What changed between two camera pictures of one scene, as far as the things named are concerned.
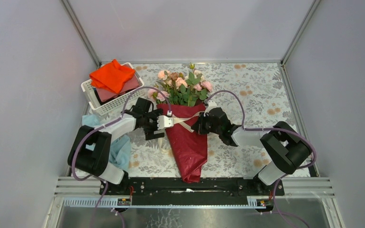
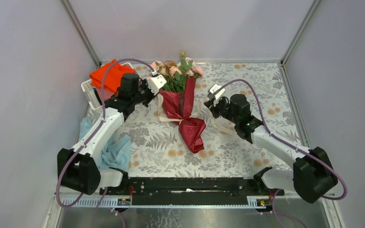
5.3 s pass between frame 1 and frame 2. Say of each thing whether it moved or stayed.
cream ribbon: moved
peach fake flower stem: moved
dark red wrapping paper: moved
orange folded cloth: stayed
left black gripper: moved
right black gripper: moved
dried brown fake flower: moved
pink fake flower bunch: moved
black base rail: stayed
